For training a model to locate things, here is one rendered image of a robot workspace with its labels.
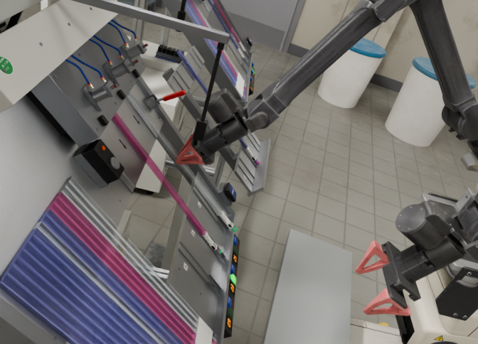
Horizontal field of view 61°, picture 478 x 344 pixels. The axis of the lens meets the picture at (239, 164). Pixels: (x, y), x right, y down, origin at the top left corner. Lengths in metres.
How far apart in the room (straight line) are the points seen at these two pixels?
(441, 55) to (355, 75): 3.01
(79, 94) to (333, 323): 0.96
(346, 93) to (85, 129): 3.53
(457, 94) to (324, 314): 0.72
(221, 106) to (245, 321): 1.21
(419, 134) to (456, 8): 1.60
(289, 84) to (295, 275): 0.66
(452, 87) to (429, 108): 2.83
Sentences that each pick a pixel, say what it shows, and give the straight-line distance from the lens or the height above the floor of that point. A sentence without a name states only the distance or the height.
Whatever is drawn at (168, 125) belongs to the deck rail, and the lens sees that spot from 1.13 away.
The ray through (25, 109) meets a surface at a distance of 0.76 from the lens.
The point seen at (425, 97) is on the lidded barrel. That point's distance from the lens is 3.90.
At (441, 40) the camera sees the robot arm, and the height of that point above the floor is 1.40.
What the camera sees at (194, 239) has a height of 0.82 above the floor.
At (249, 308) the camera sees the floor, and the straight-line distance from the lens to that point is 2.00.
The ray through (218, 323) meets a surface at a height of 0.73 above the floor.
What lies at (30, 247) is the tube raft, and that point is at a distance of 0.65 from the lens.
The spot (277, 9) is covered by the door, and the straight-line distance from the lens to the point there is 5.00.
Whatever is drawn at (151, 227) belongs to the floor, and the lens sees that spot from 2.20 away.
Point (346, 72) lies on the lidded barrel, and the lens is 4.04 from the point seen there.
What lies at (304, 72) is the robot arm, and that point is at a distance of 0.97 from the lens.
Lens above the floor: 1.58
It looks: 35 degrees down
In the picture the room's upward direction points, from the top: 18 degrees clockwise
